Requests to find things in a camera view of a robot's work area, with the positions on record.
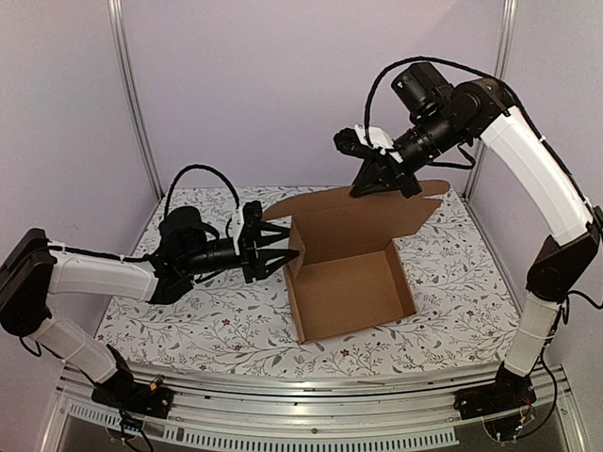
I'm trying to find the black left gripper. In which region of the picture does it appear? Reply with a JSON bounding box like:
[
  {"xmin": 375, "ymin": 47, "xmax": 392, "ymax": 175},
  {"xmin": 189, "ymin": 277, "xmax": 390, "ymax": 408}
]
[{"xmin": 181, "ymin": 220, "xmax": 299, "ymax": 283}]

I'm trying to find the brown cardboard box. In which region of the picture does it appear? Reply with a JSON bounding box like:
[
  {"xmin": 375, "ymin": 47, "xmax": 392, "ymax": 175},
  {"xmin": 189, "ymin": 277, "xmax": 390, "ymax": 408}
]
[{"xmin": 263, "ymin": 180, "xmax": 450, "ymax": 344}]

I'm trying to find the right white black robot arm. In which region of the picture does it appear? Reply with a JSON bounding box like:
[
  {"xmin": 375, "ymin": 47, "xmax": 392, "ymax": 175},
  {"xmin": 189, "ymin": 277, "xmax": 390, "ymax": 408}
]
[{"xmin": 334, "ymin": 56, "xmax": 602, "ymax": 419}]

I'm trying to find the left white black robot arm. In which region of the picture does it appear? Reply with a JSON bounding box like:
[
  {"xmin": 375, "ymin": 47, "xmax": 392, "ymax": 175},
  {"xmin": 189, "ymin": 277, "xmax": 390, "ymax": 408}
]
[{"xmin": 1, "ymin": 202, "xmax": 299, "ymax": 418}]

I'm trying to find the white floral table cloth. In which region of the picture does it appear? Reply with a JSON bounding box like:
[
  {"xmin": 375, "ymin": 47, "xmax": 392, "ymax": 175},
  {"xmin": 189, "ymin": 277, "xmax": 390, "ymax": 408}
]
[{"xmin": 96, "ymin": 191, "xmax": 518, "ymax": 379}]

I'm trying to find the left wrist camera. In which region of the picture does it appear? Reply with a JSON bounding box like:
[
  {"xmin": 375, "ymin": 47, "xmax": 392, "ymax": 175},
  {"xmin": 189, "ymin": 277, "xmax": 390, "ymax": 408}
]
[{"xmin": 225, "ymin": 201, "xmax": 263, "ymax": 247}]

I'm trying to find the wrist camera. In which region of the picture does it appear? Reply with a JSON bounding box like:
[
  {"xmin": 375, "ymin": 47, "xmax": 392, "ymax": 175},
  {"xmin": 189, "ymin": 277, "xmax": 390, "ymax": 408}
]
[
  {"xmin": 334, "ymin": 124, "xmax": 403, "ymax": 163},
  {"xmin": 225, "ymin": 201, "xmax": 263, "ymax": 247}
]

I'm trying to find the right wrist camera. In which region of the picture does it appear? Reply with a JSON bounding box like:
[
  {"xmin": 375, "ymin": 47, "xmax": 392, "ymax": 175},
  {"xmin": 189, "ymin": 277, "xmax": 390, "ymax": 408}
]
[{"xmin": 334, "ymin": 124, "xmax": 403, "ymax": 163}]

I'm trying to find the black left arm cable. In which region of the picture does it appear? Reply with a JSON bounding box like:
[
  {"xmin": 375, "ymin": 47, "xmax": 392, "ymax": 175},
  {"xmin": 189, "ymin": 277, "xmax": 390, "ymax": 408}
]
[{"xmin": 162, "ymin": 164, "xmax": 244, "ymax": 227}]

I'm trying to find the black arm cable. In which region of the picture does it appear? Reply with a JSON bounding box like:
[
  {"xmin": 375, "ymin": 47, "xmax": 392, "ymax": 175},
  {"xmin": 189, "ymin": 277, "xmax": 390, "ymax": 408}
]
[
  {"xmin": 361, "ymin": 56, "xmax": 590, "ymax": 208},
  {"xmin": 162, "ymin": 164, "xmax": 244, "ymax": 227}
]

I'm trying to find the aluminium front rail frame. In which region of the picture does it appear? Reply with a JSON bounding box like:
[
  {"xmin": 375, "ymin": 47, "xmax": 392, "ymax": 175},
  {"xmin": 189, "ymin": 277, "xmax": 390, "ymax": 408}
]
[{"xmin": 40, "ymin": 360, "xmax": 590, "ymax": 452}]

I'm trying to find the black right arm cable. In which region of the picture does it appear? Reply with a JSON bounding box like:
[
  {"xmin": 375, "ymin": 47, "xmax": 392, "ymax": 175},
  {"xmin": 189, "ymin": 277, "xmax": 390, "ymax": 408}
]
[{"xmin": 361, "ymin": 56, "xmax": 590, "ymax": 208}]

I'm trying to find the right aluminium corner post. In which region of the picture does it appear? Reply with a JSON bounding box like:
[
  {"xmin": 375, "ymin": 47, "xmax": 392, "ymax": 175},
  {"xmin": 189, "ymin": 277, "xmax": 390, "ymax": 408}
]
[{"xmin": 461, "ymin": 0, "xmax": 518, "ymax": 199}]

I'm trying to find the aluminium corner post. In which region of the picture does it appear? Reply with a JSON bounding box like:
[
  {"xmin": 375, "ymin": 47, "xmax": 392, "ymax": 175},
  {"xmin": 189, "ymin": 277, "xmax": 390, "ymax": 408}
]
[
  {"xmin": 461, "ymin": 0, "xmax": 518, "ymax": 199},
  {"xmin": 106, "ymin": 0, "xmax": 164, "ymax": 201}
]

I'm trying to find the left aluminium corner post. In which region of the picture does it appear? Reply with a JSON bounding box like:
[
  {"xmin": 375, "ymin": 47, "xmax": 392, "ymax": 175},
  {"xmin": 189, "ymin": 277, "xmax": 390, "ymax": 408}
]
[{"xmin": 106, "ymin": 0, "xmax": 164, "ymax": 201}]

